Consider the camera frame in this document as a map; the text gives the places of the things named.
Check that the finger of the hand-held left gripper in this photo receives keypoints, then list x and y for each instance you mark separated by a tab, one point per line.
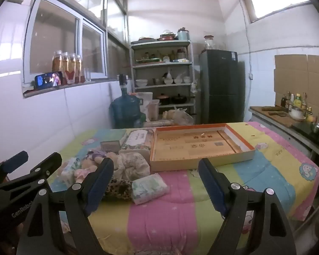
49	163
14	162

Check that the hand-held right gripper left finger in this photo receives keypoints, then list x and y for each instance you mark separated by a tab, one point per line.
99	188

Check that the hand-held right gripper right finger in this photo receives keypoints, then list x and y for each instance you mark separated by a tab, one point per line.
214	191

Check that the leopard print cloth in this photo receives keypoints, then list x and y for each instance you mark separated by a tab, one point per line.
119	188

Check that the cream floral cloth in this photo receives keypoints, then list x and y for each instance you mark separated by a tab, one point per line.
130	164

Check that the orange-rimmed cardboard box tray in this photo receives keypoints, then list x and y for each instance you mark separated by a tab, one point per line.
196	143

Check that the pink plastic packet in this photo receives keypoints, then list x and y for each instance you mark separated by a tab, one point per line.
82	172

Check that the purple fabric item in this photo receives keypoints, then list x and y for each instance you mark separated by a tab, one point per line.
98	154

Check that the pastel striped cartoon blanket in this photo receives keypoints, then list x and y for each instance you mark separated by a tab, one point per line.
175	217

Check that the floral print tissue pack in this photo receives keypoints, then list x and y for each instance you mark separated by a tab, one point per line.
138	138

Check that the clear plastic bag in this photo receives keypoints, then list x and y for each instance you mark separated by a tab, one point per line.
179	117

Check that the smartphone with lit screen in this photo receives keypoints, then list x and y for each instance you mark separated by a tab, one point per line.
49	80

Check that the blue water jug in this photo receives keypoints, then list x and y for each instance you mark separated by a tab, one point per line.
126	109

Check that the kitchen counter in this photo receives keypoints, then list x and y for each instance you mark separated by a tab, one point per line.
271	127

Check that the wooden cutting board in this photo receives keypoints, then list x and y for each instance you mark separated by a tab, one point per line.
263	111

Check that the white plastic pitcher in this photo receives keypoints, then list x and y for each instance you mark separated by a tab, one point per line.
153	110

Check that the clear drinking glass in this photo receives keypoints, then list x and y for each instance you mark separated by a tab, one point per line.
87	75

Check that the black cooking pot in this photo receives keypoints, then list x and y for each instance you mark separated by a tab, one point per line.
179	98

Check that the cleaver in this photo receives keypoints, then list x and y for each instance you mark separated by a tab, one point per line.
277	114

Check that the white cardboard carton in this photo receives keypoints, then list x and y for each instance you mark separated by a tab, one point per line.
143	97

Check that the brown clay pot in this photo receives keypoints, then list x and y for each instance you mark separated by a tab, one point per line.
163	99

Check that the dark grey refrigerator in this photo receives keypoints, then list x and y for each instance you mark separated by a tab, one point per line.
220	85

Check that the black induction cooker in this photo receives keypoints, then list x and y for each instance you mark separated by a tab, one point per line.
304	129

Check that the black water jug pump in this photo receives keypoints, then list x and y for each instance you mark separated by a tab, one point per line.
122	81

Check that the dark sauce bottle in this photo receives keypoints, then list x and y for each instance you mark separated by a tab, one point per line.
283	101

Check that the white bowl on shelf rack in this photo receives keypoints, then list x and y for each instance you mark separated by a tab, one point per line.
141	83

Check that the green yellow condiment bottle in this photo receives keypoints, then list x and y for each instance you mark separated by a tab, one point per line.
297	101

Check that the white metal shelf rack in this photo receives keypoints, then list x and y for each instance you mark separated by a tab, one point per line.
162	65

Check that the sliding glass window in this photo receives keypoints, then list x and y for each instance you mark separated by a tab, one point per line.
79	21

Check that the glass jar with brown lid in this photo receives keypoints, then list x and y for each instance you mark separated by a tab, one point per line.
209	43

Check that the flat dark pan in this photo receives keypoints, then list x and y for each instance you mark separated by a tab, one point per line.
145	40

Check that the teal canister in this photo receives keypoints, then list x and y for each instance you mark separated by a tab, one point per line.
183	34

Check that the red cooking pot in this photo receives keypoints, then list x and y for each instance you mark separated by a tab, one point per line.
168	36

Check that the wall socket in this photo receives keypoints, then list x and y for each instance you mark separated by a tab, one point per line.
251	76

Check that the cardboard wall sheet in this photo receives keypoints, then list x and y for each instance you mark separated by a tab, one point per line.
303	77

